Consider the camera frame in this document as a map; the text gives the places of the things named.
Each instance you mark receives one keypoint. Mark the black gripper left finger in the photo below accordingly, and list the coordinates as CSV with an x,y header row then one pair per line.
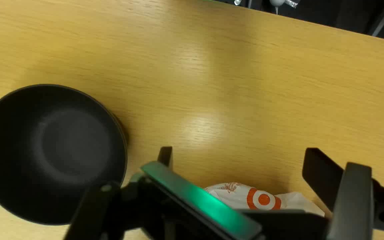
x,y
193,195

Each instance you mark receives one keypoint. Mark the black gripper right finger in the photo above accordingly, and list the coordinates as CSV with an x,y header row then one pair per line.
x,y
354,204

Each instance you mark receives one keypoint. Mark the white plastic bag red logo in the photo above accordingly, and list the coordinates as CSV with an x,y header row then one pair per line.
x,y
263,200

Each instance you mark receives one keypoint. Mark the black round bowl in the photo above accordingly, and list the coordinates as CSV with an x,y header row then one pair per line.
x,y
50,151

